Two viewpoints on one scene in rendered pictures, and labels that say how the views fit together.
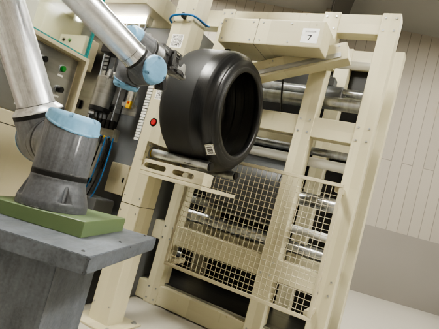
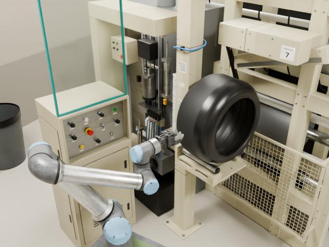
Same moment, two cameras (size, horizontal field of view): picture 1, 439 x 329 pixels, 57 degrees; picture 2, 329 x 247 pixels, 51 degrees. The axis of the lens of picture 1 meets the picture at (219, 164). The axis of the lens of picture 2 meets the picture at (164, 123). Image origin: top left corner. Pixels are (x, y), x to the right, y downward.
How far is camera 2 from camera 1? 1.57 m
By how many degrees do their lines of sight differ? 39
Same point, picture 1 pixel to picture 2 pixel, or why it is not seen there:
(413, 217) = not seen: outside the picture
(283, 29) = (266, 43)
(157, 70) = (152, 188)
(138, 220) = (186, 181)
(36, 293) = not seen: outside the picture
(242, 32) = (235, 39)
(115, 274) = (181, 207)
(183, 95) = (187, 136)
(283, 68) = (274, 64)
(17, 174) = not seen: hidden behind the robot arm
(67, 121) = (112, 240)
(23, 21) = (78, 188)
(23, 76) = (89, 207)
